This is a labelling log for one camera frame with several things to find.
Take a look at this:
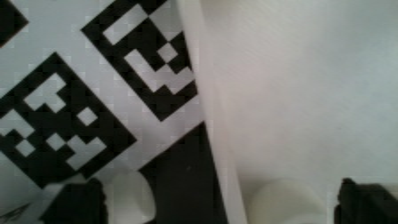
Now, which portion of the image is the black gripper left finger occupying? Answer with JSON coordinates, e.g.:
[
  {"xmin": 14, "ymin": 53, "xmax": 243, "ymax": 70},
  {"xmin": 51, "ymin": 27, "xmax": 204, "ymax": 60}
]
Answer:
[{"xmin": 39, "ymin": 179, "xmax": 108, "ymax": 224}]

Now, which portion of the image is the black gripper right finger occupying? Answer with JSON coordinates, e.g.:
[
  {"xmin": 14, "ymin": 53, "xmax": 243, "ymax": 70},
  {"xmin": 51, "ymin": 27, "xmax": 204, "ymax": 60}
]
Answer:
[{"xmin": 333, "ymin": 178, "xmax": 398, "ymax": 224}]

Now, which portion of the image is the white square tabletop part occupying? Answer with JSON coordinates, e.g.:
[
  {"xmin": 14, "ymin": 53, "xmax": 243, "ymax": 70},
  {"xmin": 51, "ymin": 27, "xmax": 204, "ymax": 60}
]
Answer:
[{"xmin": 175, "ymin": 0, "xmax": 398, "ymax": 224}]

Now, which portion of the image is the white table leg with tag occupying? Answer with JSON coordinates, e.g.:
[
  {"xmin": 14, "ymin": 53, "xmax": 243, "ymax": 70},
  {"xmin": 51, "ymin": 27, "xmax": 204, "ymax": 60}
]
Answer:
[{"xmin": 104, "ymin": 172, "xmax": 156, "ymax": 224}]

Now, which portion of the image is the white fiducial tag sheet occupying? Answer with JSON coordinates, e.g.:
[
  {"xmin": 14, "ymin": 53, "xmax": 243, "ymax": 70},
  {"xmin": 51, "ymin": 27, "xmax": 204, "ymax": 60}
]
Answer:
[{"xmin": 0, "ymin": 0, "xmax": 211, "ymax": 224}]

